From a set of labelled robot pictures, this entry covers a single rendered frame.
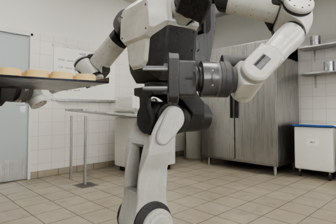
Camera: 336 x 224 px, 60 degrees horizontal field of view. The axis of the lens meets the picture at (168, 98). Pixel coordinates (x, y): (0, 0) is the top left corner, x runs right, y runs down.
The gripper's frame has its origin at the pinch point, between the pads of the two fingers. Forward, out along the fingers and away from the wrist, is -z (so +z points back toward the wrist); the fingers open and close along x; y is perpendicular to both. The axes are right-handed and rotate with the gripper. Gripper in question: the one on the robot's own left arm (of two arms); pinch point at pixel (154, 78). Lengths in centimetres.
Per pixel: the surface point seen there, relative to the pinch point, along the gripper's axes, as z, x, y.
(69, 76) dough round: -20.0, 0.3, -0.1
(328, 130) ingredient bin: 246, -35, -315
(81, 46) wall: -110, 94, -409
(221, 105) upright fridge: 123, 0, -417
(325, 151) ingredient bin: 244, -64, -317
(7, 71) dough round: -31.0, 0.4, 6.8
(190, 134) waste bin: 85, -59, -516
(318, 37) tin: 263, 106, -363
